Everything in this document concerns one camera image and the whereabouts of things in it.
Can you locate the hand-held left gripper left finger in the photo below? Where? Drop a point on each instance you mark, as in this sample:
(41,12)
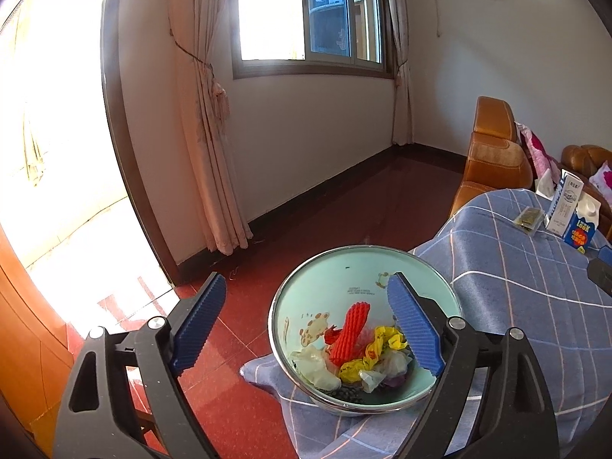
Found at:
(198,330)

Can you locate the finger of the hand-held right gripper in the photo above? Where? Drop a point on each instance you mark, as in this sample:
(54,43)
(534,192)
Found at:
(603,272)

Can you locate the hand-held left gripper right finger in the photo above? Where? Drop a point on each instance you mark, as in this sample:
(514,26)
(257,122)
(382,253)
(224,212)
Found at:
(416,330)

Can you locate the yellow foil wrapper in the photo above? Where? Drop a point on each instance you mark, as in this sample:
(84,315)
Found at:
(385,342)

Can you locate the clear plastic bag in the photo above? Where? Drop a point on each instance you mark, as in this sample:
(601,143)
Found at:
(387,366)

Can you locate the purple wrapper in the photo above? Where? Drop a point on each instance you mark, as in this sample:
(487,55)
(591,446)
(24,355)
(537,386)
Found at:
(398,380)

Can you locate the red foam net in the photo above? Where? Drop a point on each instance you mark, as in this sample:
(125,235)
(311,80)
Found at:
(351,334)

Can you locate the light green cartoon-print bin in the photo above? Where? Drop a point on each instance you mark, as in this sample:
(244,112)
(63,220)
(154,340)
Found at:
(334,272)

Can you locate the white red-print plastic bag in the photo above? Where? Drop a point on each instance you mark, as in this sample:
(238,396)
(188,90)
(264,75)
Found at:
(315,363)

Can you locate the blue and white carton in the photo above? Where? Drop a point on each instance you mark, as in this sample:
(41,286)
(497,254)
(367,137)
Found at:
(581,234)

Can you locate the tall white milk carton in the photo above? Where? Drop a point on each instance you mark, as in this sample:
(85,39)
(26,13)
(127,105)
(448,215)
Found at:
(562,205)

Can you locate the green snack packet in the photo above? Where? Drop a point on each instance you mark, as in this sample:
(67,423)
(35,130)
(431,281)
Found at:
(528,219)

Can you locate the pink floral pillow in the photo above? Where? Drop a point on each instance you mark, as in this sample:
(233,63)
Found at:
(603,179)
(535,148)

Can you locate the blue plaid tablecloth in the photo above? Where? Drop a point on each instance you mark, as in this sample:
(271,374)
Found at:
(502,267)

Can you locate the white tissue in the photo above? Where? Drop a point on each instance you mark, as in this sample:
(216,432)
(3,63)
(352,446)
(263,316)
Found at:
(545,186)

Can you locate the brown leather sofa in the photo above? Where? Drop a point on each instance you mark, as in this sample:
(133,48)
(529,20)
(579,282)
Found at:
(578,155)

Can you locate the orange leather armchair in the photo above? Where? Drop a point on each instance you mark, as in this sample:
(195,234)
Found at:
(492,162)

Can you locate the orange wooden door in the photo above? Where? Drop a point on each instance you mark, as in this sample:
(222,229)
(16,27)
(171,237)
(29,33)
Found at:
(28,344)

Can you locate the long pink curtain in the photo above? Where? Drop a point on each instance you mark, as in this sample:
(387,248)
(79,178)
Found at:
(210,153)

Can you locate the short pink curtain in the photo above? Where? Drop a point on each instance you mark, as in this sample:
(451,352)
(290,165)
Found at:
(401,105)

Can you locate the white air conditioner pipe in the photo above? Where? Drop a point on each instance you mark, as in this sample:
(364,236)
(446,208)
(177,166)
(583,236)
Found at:
(437,9)

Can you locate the sliding glass window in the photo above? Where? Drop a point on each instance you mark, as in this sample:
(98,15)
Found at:
(334,19)

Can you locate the dark wooden door frame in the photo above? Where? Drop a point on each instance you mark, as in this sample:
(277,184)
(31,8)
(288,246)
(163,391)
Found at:
(114,105)

